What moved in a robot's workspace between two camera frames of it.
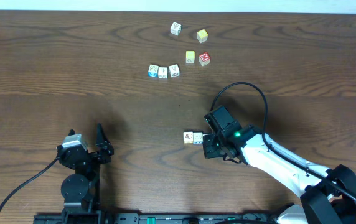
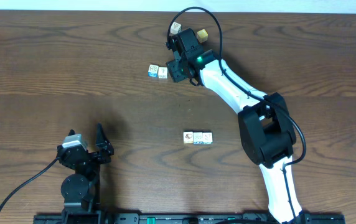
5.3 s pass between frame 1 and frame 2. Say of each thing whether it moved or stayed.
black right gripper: moved
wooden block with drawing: stayed
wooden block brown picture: stayed
